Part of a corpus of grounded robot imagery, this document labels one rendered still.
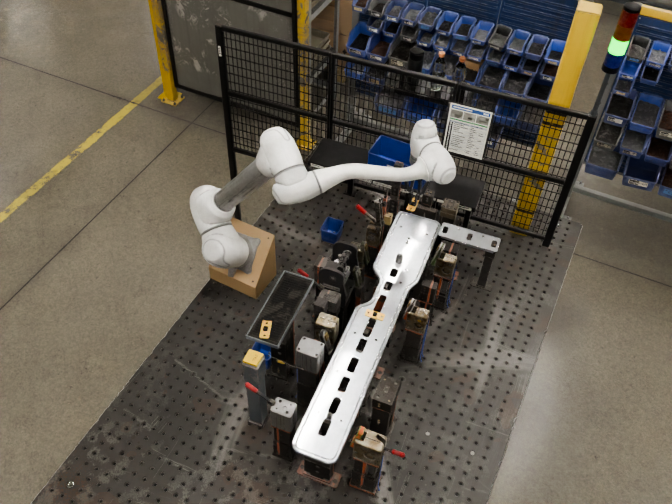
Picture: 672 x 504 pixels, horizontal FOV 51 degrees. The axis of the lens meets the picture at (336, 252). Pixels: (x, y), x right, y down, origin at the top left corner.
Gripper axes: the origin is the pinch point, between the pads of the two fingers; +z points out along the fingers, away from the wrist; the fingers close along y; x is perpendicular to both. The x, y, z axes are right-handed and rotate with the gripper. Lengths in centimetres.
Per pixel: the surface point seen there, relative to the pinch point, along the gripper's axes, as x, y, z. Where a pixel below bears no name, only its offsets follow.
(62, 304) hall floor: -36, -196, 130
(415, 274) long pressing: -17.8, 9.7, 28.6
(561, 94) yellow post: 57, 48, -32
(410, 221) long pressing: 14.0, -2.4, 28.6
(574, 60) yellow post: 57, 49, -50
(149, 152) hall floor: 108, -222, 129
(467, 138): 54, 12, 2
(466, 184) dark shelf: 48, 17, 25
